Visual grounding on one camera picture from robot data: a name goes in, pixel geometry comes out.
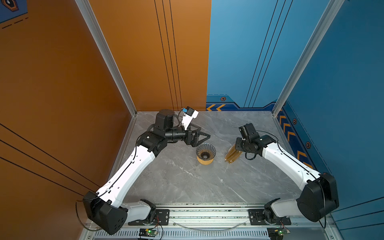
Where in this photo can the right aluminium corner post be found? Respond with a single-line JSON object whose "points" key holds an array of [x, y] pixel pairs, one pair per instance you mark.
{"points": [[318, 34]]}

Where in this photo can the aluminium corner post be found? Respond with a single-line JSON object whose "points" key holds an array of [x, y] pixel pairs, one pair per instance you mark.
{"points": [[101, 42], [318, 34]]}

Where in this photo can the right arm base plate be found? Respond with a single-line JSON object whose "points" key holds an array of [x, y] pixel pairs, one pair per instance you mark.
{"points": [[255, 216]]}

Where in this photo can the aluminium rail base frame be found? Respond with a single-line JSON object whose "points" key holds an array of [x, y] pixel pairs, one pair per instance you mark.
{"points": [[222, 216]]}

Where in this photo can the green circuit board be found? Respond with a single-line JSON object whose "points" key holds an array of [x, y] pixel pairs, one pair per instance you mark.
{"points": [[147, 234], [277, 234]]}

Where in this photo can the right green circuit board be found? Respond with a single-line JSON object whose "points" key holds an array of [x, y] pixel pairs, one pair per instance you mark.
{"points": [[277, 234]]}

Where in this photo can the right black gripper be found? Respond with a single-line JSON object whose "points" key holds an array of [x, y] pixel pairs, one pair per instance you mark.
{"points": [[237, 142]]}

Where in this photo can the left green circuit board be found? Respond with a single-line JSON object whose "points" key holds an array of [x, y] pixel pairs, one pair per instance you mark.
{"points": [[147, 234]]}

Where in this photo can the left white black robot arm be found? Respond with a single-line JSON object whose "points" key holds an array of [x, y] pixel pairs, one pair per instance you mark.
{"points": [[104, 207]]}

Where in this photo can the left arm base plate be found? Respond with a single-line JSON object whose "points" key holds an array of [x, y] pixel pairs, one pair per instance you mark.
{"points": [[162, 216]]}

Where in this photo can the black ribbed coffee dripper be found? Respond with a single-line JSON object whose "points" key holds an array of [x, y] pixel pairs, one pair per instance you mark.
{"points": [[206, 152]]}

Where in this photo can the clear tube on rail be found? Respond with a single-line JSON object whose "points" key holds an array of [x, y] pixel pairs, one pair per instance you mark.
{"points": [[210, 229]]}

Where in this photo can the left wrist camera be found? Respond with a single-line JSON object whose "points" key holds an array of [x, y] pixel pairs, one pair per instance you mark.
{"points": [[188, 115]]}

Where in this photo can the wooden ring dripper stand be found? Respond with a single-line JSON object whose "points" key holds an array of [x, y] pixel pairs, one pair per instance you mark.
{"points": [[205, 161]]}

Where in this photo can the left aluminium corner post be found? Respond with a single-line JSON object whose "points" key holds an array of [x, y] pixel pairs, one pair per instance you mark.
{"points": [[101, 42]]}

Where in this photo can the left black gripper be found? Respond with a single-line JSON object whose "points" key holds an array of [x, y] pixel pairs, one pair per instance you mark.
{"points": [[193, 142]]}

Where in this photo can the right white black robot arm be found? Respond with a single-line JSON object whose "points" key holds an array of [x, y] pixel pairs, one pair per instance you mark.
{"points": [[319, 193]]}

